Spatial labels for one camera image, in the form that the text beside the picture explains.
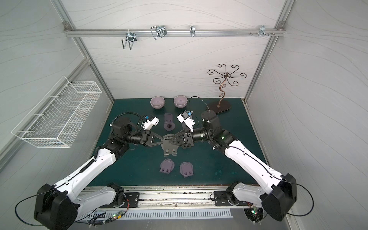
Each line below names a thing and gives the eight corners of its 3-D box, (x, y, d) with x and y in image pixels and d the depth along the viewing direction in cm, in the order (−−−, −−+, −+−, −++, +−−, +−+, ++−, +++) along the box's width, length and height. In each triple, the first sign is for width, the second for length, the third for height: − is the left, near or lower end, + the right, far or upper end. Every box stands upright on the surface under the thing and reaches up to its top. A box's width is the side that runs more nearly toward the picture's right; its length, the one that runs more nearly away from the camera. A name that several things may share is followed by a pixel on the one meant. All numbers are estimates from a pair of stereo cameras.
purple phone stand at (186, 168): (179, 177, 83) (179, 176, 81) (179, 163, 88) (179, 161, 87) (193, 177, 83) (193, 176, 81) (193, 163, 88) (193, 161, 87)
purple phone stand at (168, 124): (166, 131, 106) (163, 120, 96) (166, 124, 110) (164, 112, 100) (174, 131, 106) (173, 120, 96) (175, 124, 110) (174, 112, 100)
